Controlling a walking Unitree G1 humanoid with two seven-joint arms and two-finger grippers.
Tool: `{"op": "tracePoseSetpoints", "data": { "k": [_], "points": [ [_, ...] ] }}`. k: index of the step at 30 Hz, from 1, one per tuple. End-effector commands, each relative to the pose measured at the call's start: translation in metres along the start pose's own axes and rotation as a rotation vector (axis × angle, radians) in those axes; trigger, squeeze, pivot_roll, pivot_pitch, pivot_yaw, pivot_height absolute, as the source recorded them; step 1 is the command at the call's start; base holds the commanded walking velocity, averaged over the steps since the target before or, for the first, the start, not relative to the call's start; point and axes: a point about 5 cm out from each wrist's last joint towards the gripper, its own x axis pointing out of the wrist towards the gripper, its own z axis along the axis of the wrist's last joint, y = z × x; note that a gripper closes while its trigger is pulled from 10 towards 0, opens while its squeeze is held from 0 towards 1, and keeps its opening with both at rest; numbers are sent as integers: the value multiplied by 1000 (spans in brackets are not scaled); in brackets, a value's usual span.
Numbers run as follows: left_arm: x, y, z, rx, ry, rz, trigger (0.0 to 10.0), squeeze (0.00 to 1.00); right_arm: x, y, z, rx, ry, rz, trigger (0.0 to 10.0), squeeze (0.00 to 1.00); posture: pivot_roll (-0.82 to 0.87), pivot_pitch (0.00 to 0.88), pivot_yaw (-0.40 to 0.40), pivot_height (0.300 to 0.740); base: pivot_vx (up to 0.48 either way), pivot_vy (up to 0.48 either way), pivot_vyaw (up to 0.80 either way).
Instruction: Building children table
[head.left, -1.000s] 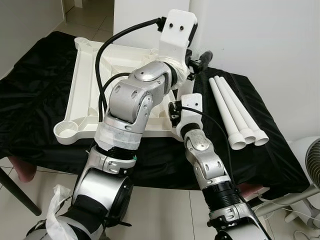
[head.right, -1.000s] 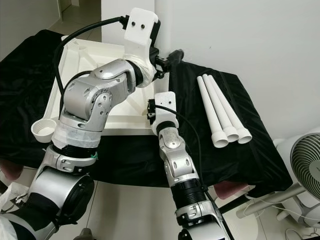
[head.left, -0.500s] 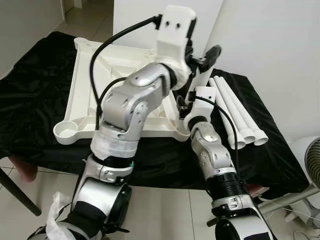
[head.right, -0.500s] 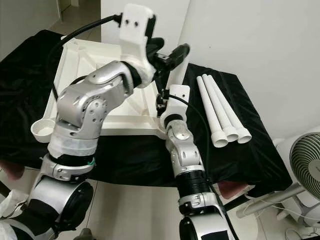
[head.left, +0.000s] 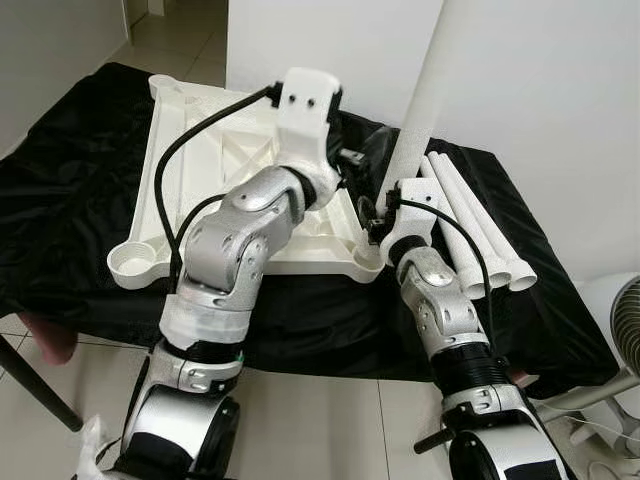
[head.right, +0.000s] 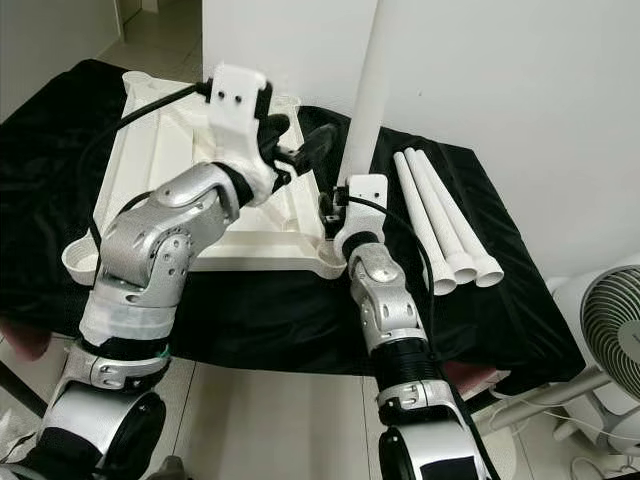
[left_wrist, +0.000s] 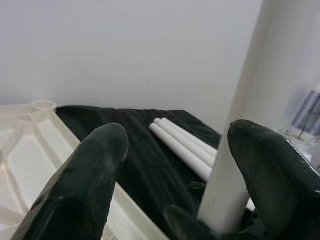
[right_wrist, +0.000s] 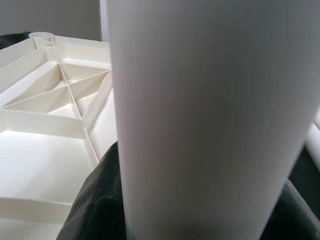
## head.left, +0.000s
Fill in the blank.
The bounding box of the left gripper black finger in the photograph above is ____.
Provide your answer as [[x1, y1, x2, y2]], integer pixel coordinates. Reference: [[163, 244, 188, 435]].
[[355, 125, 401, 183]]

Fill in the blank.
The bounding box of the white plastic table top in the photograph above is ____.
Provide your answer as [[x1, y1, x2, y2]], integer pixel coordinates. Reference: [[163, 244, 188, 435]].
[[106, 72, 389, 292]]

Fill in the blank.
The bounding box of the white plastic table leg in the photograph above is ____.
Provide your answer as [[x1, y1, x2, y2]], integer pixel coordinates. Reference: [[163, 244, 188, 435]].
[[380, 0, 473, 201], [427, 151, 514, 294], [420, 158, 493, 300], [437, 149, 539, 292]]

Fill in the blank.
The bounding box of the black tablecloth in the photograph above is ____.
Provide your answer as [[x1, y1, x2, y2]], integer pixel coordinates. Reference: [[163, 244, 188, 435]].
[[0, 62, 621, 386]]

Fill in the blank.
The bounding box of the black metal table leg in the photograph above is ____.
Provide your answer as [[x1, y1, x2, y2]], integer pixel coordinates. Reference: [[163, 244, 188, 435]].
[[0, 333, 84, 433]]

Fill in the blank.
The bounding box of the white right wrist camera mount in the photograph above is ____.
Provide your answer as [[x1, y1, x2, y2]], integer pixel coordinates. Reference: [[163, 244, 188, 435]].
[[383, 178, 441, 263]]

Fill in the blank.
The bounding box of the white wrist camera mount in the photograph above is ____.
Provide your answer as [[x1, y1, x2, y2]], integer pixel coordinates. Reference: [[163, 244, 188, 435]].
[[383, 178, 441, 263], [272, 68, 346, 186]]

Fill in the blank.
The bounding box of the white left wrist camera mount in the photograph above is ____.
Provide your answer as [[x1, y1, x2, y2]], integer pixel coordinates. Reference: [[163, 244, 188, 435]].
[[272, 68, 346, 186]]

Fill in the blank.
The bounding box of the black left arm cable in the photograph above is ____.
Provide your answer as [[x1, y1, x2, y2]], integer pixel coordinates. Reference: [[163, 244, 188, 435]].
[[155, 85, 281, 296]]

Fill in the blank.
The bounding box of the white pedestal fan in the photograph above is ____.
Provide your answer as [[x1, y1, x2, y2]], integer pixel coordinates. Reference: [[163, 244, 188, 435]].
[[530, 272, 640, 441]]

